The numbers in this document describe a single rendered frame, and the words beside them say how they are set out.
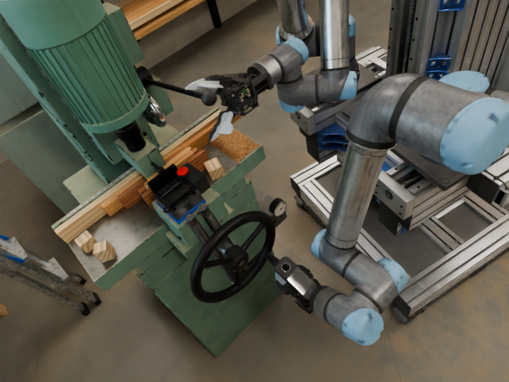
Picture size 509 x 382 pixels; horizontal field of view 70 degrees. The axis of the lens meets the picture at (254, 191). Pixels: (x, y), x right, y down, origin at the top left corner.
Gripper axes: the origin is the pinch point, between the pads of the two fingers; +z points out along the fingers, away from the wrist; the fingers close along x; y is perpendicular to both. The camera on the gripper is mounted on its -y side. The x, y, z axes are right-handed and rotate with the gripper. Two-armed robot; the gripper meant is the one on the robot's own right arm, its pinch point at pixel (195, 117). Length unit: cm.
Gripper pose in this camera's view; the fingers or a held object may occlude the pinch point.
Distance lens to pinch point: 91.9
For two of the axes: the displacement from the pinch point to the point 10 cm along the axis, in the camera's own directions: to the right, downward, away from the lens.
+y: 6.3, 3.7, -6.8
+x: 2.9, 7.1, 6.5
